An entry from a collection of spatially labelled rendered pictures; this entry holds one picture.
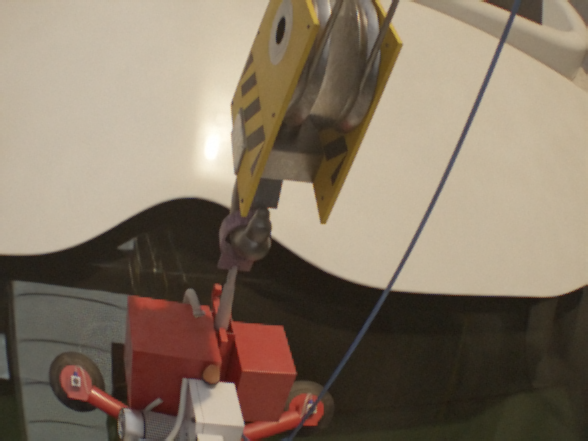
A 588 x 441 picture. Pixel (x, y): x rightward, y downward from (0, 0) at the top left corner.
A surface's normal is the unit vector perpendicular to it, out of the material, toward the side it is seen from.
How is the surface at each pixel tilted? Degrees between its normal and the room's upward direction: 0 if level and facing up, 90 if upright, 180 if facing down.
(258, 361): 17
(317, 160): 90
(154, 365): 70
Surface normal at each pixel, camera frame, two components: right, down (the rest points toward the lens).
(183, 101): 0.26, -0.35
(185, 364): 0.18, 0.49
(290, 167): 0.12, 0.76
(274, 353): 0.22, -0.84
